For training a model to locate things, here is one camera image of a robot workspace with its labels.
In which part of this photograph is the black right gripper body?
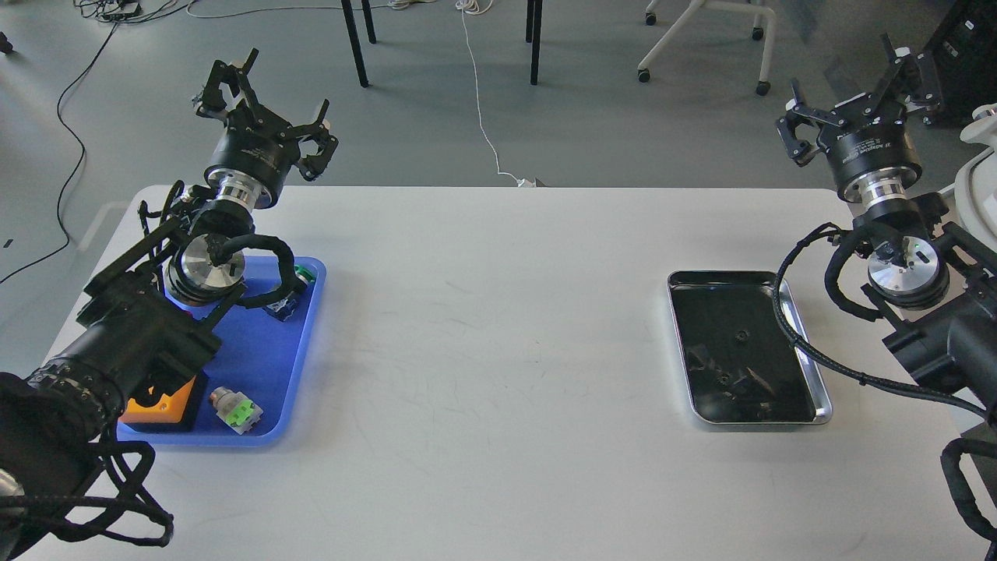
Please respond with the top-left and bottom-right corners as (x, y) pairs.
(826, 105), (922, 203)

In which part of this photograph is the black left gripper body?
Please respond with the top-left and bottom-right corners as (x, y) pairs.
(204, 114), (308, 210)

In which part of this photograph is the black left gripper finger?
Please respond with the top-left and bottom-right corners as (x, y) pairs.
(280, 99), (339, 182)
(192, 48), (265, 130)

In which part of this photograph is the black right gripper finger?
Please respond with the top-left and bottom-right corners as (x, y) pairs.
(776, 78), (846, 168)
(868, 33), (943, 124)

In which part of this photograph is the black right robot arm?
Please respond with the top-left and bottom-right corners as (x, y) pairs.
(772, 34), (996, 429)

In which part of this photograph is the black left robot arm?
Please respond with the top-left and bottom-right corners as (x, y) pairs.
(2, 49), (338, 560)

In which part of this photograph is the black equipment case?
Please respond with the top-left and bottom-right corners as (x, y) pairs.
(922, 1), (996, 127)

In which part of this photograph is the white rolling chair base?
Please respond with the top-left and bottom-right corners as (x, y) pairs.
(636, 0), (778, 97)

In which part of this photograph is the white chair right edge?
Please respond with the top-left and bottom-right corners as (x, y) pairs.
(953, 104), (996, 251)

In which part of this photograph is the black table leg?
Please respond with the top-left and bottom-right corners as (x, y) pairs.
(339, 0), (377, 89)
(524, 0), (544, 86)

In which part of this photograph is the silver metal tray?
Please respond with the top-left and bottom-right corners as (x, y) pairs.
(667, 270), (833, 431)

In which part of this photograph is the blue plastic tray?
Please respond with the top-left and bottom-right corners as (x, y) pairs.
(118, 256), (326, 447)

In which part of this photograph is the orange button box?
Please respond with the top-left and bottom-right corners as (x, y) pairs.
(118, 373), (209, 433)

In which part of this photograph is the black table leg right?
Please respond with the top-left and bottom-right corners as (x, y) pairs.
(524, 0), (544, 86)

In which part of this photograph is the green push button switch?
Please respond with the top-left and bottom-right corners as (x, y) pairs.
(264, 265), (317, 322)

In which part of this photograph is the black floor cable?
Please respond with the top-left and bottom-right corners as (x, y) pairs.
(0, 0), (149, 285)

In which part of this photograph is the white floor cable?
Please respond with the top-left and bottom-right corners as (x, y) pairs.
(456, 0), (524, 185)

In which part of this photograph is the light green switch module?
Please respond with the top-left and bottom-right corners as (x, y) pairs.
(209, 386), (263, 436)

